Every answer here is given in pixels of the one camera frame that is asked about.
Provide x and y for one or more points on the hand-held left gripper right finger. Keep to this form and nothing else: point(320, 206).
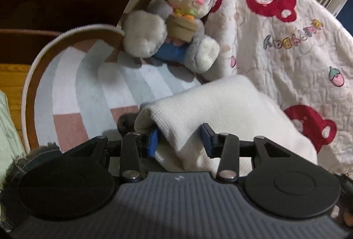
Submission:
point(206, 141)

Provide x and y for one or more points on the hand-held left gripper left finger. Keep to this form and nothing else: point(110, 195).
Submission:
point(153, 143)

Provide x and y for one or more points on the cream white knit garment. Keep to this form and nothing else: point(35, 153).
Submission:
point(220, 106)

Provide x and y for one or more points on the checked dog-print mat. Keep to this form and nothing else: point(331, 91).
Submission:
point(91, 84)

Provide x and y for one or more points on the blue plush toy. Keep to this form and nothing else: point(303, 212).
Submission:
point(171, 51)

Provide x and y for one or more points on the white quilt with red bears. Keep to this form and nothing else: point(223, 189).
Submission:
point(289, 62)

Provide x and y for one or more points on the dark fur-trimmed jacket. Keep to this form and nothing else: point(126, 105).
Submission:
point(27, 159)

